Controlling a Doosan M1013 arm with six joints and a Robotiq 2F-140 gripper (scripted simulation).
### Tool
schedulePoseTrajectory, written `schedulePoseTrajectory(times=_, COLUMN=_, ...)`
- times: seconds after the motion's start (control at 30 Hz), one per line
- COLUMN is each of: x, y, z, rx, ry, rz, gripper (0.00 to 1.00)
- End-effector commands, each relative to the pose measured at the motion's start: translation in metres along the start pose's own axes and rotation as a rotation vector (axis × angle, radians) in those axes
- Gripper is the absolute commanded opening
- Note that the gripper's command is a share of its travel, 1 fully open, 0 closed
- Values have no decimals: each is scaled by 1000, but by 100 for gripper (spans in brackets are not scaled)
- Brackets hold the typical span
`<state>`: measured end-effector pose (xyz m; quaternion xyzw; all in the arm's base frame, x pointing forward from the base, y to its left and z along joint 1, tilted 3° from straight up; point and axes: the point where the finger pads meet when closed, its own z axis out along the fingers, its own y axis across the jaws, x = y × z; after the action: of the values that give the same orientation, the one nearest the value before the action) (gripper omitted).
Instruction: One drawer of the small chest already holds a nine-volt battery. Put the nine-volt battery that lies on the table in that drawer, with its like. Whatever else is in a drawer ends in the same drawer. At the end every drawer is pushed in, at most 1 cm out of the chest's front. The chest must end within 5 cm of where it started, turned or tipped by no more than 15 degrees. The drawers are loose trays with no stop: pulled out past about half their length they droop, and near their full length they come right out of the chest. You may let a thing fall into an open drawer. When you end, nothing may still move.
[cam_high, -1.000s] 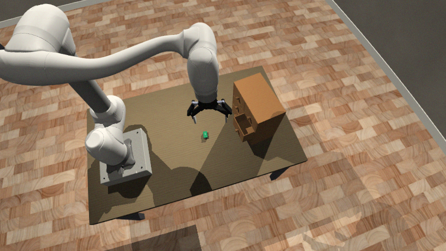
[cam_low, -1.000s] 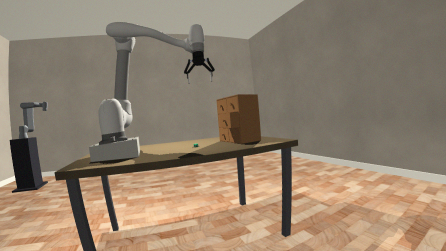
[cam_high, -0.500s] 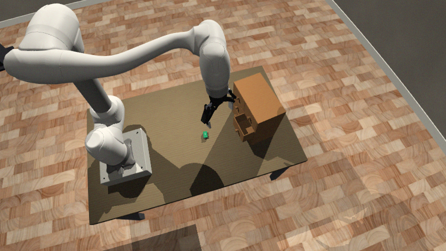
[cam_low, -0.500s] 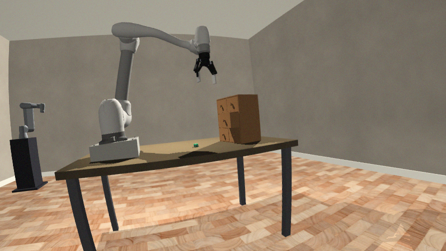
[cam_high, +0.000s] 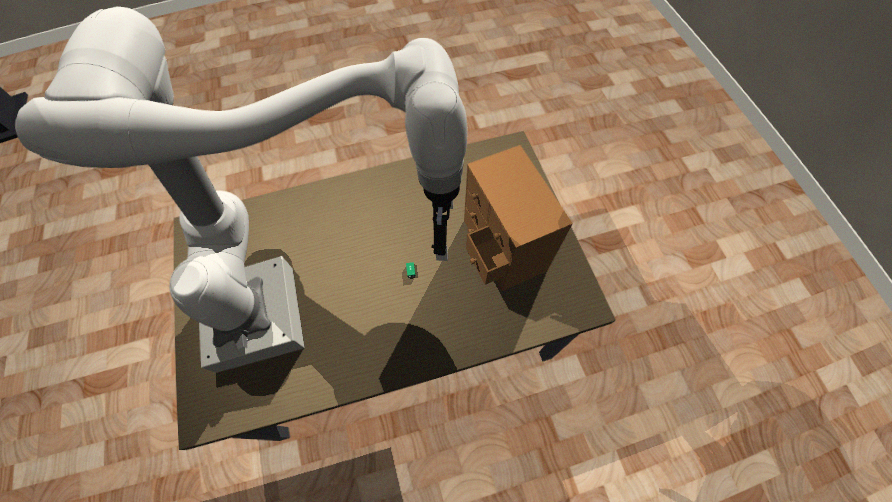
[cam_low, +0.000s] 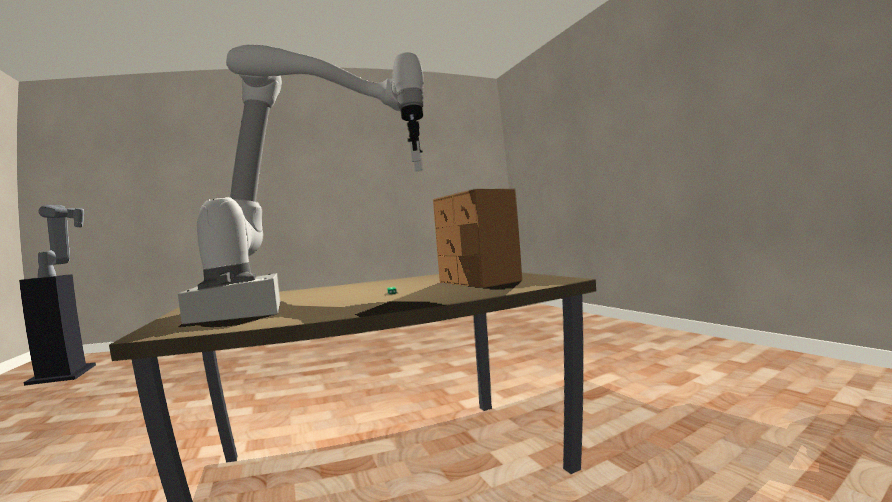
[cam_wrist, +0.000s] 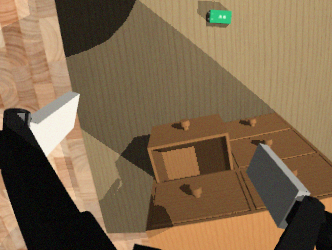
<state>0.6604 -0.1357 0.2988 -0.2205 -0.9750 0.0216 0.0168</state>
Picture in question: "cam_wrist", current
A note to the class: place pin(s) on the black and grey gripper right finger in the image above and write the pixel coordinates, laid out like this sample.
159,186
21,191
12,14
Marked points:
282,192

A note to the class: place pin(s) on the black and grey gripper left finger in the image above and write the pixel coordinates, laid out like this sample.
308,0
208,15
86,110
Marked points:
46,214

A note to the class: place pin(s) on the green nine-volt battery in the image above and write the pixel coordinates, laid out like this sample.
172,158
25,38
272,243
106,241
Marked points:
219,16

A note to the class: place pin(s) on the orange-brown wooden chest of drawers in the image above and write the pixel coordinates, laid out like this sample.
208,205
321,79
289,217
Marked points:
251,230

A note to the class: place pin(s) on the brown wooden drawer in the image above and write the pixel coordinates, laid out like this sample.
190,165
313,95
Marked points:
312,171
179,202
285,144
189,148
255,126

